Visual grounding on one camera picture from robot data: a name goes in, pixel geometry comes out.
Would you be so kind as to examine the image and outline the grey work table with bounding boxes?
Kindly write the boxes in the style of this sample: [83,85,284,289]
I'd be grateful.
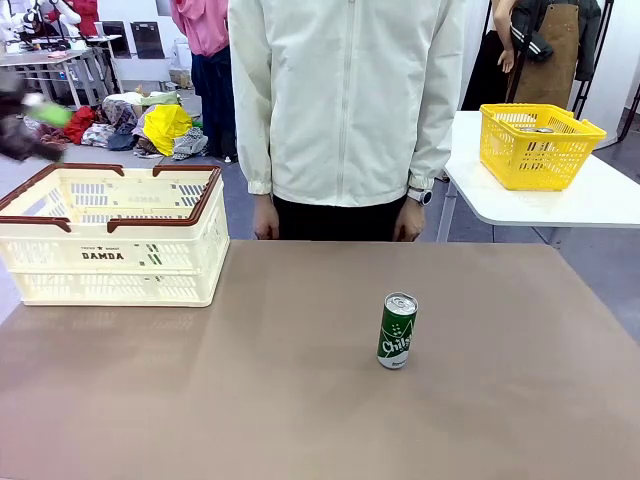
[0,47,109,109]

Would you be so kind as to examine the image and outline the person's left hand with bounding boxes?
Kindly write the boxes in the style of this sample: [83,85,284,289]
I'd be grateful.
[393,199,426,243]

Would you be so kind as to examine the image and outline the person's right hand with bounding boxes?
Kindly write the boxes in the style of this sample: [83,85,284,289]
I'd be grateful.
[253,204,280,241]

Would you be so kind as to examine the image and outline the green drink can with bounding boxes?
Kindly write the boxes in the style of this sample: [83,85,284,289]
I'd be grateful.
[376,292,419,371]

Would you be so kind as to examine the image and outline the white desk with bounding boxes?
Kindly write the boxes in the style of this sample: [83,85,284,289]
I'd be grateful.
[110,57,174,95]

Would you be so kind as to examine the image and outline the pink shirted person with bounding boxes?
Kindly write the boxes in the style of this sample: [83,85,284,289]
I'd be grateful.
[169,0,239,164]

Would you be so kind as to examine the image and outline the person's left sleeved forearm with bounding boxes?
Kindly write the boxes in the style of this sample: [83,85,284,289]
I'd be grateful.
[407,99,457,191]

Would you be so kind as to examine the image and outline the black hanging garment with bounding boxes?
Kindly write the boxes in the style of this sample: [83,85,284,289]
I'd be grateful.
[462,29,511,112]

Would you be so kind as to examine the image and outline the brown apron person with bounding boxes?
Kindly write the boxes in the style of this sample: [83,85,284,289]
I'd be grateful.
[492,0,604,110]

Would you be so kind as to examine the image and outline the cream plastic shopping basket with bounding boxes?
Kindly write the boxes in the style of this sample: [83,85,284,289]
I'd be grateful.
[0,163,231,308]

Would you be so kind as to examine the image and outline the checkered cloth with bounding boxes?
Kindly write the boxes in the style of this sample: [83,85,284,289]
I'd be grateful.
[172,127,209,161]

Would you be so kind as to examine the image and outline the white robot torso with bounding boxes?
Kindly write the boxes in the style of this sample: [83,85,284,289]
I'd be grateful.
[27,0,82,29]

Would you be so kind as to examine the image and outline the black slanted pole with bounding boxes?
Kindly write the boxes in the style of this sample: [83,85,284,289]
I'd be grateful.
[617,82,640,146]

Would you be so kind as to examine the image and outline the red shirted person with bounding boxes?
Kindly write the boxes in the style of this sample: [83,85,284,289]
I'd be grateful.
[64,0,100,37]

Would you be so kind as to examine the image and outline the brown basket handle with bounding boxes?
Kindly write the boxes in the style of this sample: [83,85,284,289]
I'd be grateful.
[0,163,125,233]
[106,164,224,234]

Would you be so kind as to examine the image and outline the red cloth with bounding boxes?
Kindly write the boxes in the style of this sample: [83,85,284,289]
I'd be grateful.
[63,105,99,145]

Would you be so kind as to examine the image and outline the black trousers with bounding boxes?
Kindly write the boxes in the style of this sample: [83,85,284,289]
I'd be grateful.
[272,192,416,243]

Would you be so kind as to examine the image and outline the dark blue cloth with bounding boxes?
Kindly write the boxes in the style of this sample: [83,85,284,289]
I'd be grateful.
[107,123,137,152]

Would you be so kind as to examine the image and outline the dark patterned cloth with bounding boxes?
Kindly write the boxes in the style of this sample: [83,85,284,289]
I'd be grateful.
[101,93,140,129]

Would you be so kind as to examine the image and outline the yellow plastic basket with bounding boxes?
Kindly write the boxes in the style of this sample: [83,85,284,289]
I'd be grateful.
[478,103,608,192]

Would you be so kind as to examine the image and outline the cream zip jacket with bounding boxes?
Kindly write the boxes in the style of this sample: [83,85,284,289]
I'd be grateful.
[228,0,467,209]

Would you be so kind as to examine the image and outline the white side table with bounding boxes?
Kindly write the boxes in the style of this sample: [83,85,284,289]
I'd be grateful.
[435,110,640,246]

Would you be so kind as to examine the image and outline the pink patterned cloth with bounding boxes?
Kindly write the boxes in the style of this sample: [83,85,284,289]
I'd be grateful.
[37,122,69,149]

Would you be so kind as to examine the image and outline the white cloth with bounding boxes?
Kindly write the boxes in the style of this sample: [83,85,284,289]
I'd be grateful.
[81,123,117,149]

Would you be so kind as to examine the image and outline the black tripod stand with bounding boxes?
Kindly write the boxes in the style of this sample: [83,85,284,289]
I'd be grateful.
[569,0,617,120]

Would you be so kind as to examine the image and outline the cardboard box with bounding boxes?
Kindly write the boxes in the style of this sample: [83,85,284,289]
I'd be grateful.
[168,68,195,91]

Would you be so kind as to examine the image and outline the person's right sleeved forearm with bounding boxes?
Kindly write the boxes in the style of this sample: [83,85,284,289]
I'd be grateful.
[232,99,274,196]

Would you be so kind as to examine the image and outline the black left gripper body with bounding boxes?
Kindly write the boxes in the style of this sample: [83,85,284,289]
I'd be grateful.
[0,74,29,160]

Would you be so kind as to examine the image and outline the green white bag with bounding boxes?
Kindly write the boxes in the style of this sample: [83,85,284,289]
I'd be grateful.
[137,90,181,107]

